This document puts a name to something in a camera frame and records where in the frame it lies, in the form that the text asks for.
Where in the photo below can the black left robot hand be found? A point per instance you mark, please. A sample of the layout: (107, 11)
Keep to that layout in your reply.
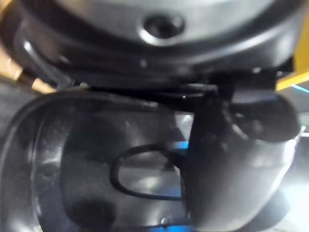
(169, 48)

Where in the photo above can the yellow metal shelf frame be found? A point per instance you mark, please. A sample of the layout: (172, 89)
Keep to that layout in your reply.
(301, 36)

